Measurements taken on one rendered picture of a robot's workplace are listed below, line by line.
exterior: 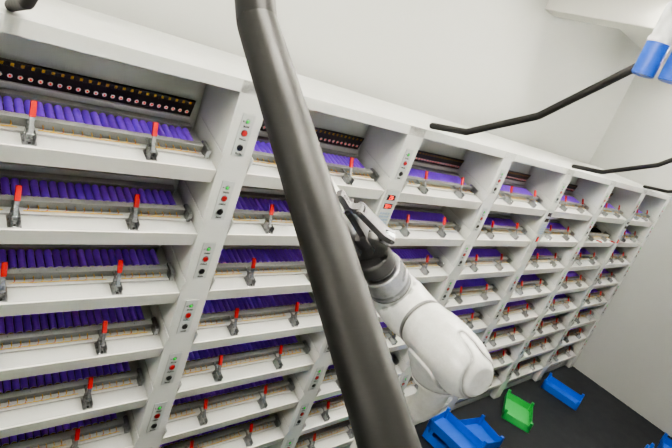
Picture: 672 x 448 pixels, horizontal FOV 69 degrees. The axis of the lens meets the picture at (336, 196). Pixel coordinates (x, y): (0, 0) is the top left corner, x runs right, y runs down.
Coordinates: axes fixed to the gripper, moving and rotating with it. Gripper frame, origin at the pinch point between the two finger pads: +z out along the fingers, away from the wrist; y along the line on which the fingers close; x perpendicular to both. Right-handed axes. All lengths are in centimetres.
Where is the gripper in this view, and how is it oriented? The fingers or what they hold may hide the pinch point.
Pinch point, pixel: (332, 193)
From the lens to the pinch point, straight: 81.3
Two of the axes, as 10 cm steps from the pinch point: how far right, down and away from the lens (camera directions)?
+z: -4.3, -6.9, -5.9
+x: -1.8, 7.0, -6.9
